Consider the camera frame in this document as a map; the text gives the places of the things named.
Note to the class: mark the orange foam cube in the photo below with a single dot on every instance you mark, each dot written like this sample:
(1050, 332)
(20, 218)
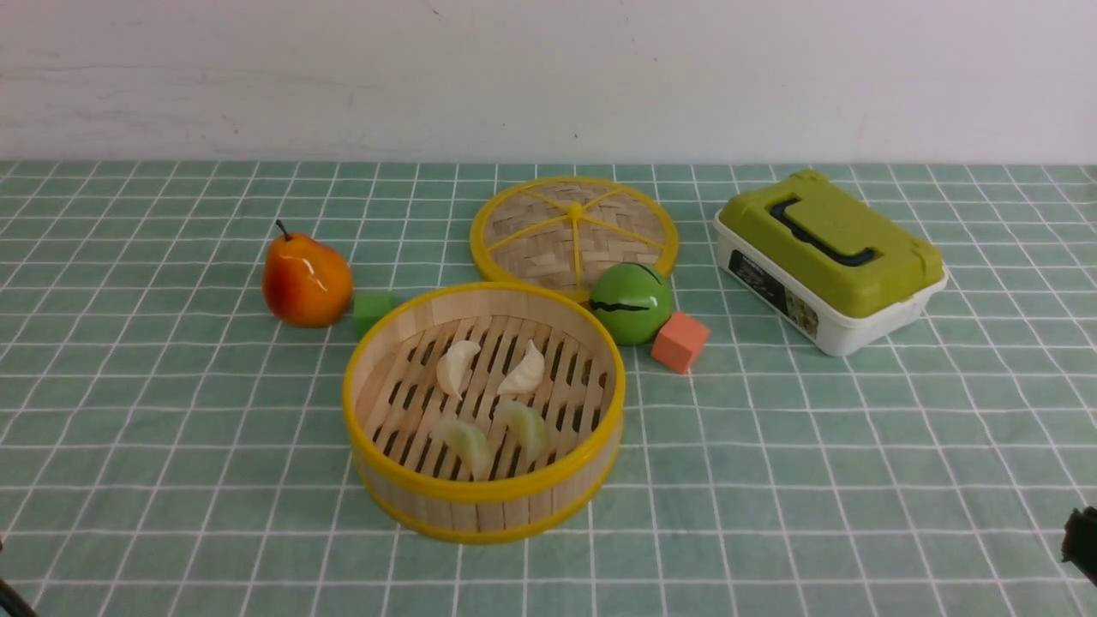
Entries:
(680, 342)

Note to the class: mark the green foam cube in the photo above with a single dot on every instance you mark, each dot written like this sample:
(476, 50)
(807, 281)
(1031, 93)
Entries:
(368, 307)

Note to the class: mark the bamboo steamer tray yellow rim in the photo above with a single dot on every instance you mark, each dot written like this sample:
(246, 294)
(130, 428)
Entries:
(391, 403)

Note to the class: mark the pale green dumpling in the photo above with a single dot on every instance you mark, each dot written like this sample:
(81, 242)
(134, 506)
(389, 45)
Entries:
(527, 426)
(469, 443)

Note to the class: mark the orange red toy pear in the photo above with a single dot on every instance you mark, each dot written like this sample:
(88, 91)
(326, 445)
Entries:
(305, 283)

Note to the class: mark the green lid white lunch box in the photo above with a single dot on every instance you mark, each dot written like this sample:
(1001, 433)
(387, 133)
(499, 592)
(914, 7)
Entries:
(834, 268)

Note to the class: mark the green checkered tablecloth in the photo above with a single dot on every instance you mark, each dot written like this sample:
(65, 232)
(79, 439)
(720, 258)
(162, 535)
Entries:
(170, 449)

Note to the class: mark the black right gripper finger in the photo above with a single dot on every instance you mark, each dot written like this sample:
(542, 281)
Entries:
(1079, 541)

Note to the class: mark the white dumpling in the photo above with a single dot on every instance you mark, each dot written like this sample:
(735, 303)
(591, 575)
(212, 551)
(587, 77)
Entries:
(527, 376)
(453, 366)

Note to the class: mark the woven bamboo steamer lid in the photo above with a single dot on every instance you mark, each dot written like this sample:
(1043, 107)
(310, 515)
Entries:
(562, 233)

